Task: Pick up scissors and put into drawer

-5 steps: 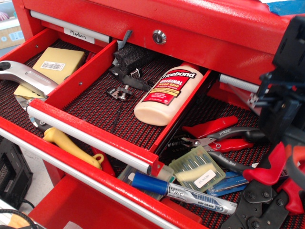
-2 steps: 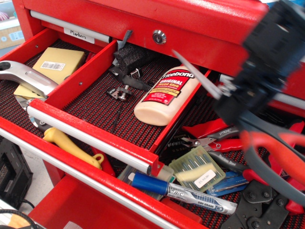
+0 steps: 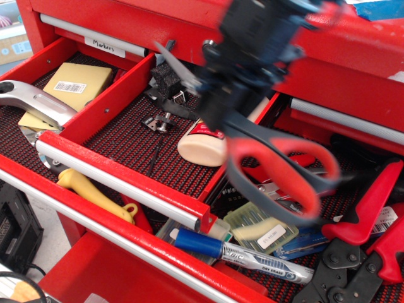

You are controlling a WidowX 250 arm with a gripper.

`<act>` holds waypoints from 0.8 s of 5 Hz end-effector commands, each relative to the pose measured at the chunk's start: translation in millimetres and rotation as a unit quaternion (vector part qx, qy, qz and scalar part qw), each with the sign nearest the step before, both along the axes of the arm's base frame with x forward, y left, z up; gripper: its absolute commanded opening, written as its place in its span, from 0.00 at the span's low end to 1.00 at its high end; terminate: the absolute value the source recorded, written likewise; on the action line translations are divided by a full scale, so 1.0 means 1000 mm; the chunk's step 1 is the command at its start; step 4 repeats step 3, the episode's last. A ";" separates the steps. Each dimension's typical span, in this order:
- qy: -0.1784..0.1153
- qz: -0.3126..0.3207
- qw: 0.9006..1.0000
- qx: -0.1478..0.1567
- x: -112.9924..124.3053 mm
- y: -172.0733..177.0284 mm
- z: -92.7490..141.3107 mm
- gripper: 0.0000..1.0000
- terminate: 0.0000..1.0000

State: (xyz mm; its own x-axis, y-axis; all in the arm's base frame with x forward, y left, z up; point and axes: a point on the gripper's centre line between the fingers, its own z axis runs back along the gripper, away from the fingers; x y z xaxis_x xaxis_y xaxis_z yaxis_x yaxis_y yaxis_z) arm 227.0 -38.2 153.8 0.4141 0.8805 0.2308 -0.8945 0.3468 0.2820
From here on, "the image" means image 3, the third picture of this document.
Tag black foam block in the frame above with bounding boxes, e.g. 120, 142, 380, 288
151, 62, 182, 98

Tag blue BIC dry erase marker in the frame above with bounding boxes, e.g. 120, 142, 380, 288
175, 229, 314, 284

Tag blue flat package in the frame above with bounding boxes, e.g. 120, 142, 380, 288
273, 227, 330, 260

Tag black screwdriver bit holder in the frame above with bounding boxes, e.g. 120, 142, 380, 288
211, 182, 249, 218

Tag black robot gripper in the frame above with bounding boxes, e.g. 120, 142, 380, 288
197, 1, 322, 131

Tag small metal clamp part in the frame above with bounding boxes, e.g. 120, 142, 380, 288
141, 112, 177, 134

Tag clear green drill bit case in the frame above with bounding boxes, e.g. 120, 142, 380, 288
223, 202, 299, 254

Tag red tool chest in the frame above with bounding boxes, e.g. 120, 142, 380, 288
1, 1, 403, 302

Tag open red upper drawer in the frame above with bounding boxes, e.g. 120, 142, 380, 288
35, 52, 281, 234

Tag black electronic box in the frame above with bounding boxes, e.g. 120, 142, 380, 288
1, 181, 44, 274

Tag yellow sticky note pad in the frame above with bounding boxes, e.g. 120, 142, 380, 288
18, 62, 114, 131

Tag red handled Xytronic cutters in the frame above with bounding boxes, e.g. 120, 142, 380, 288
242, 154, 325, 201

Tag silver chest lock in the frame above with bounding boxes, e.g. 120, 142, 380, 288
202, 39, 216, 54

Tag clear plastic case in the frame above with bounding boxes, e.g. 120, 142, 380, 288
156, 218, 233, 265

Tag yellow plastic tool handle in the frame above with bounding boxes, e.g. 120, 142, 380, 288
57, 168, 138, 225

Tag black cable tie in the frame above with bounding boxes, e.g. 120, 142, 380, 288
146, 137, 164, 177

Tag red handled crimping pliers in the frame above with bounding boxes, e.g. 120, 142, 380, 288
293, 158, 403, 302

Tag Titebond wood glue bottle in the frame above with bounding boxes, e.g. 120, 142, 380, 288
177, 119, 227, 167

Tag red and grey scissors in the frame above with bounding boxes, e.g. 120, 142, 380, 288
155, 43, 340, 226

